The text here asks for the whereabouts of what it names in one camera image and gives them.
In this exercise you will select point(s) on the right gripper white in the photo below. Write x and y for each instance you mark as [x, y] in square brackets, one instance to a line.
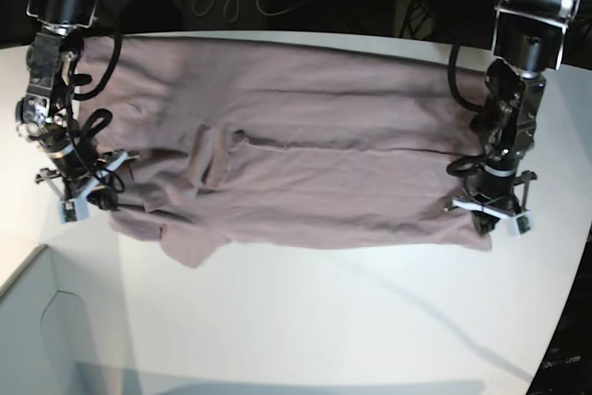
[89, 178]

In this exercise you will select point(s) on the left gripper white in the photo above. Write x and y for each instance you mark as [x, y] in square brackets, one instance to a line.
[488, 211]

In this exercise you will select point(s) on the mauve pink t-shirt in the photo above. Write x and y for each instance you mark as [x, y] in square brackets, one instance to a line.
[290, 145]

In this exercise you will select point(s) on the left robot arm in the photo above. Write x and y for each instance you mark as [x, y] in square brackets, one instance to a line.
[528, 39]

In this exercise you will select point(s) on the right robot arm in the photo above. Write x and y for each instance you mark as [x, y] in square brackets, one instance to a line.
[45, 114]

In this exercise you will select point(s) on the white cardboard box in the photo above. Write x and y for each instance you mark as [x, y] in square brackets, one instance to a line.
[64, 330]

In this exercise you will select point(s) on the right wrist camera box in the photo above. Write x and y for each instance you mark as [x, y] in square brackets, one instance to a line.
[73, 210]

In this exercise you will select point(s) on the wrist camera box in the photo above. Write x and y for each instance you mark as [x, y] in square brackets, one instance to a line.
[73, 210]
[520, 224]

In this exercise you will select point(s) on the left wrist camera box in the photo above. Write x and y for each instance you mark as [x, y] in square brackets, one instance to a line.
[520, 224]

